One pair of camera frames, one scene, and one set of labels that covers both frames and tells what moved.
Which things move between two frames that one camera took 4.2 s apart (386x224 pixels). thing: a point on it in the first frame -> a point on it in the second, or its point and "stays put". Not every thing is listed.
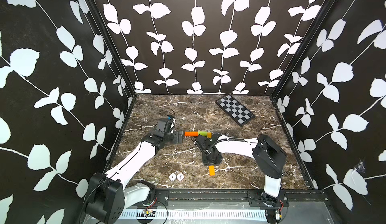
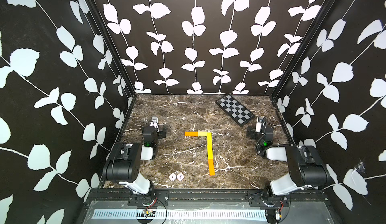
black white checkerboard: (235, 110) stays put
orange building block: (211, 170) stays put
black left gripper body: (173, 137) -> (159, 135)
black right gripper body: (208, 160) -> (255, 135)
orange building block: (191, 133) stays put
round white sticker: (172, 177) stays put
